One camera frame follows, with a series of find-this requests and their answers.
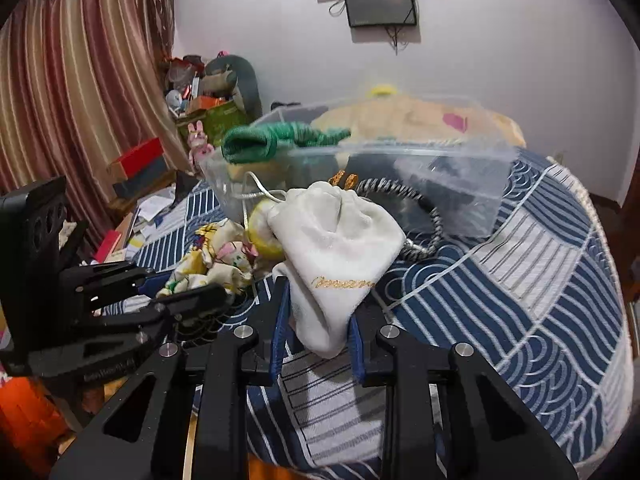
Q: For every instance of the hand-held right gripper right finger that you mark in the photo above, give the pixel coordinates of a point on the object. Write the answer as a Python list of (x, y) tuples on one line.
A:
[(356, 355)]

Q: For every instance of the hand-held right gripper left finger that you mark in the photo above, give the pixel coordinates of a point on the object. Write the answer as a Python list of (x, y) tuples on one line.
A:
[(278, 332)]

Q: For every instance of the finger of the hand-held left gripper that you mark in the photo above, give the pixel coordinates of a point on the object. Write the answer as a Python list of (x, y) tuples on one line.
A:
[(115, 280), (165, 312)]

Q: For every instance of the clear plastic storage box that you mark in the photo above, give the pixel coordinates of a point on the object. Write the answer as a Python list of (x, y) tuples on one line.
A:
[(450, 180)]

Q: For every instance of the pile of papers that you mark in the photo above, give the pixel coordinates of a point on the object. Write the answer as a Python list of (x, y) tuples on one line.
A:
[(150, 220)]

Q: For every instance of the floral cloth bag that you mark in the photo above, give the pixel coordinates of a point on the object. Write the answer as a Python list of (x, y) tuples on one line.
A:
[(215, 255)]

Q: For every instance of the yellow plush ball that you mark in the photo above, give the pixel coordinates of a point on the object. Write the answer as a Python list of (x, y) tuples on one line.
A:
[(260, 235)]

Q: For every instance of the red and blue boxes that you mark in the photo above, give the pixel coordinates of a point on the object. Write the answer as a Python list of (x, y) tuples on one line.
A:
[(145, 180)]

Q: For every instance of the red box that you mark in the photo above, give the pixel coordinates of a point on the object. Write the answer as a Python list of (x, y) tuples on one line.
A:
[(137, 157)]

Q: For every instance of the blue white patterned blanket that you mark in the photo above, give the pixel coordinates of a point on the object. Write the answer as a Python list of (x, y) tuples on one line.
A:
[(500, 310)]

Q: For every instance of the pink rabbit toy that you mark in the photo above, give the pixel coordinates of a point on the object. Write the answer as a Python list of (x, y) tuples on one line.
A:
[(200, 145)]

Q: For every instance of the orange box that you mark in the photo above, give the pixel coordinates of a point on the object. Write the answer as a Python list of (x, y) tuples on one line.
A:
[(25, 420)]

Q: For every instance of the gold hair clip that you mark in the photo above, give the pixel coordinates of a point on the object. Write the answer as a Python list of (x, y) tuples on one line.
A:
[(345, 179)]

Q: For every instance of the dark cloth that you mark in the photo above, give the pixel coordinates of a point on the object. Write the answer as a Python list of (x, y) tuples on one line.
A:
[(435, 197)]

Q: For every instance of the striped pink beige curtain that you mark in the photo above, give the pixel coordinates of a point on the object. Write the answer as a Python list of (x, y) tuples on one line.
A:
[(75, 85)]

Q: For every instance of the green knitted cloth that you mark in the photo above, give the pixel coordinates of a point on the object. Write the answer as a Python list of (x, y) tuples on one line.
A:
[(250, 145)]

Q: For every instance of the green cardboard box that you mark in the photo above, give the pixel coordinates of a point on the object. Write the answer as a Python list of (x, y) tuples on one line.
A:
[(220, 117)]

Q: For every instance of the pile of small clutter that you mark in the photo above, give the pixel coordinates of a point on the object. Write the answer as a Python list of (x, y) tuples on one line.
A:
[(182, 80)]

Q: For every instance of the grey plush cushion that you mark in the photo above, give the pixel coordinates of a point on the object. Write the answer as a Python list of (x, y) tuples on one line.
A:
[(245, 80)]

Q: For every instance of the small wall screen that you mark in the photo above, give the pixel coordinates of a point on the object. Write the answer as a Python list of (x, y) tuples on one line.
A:
[(380, 5)]

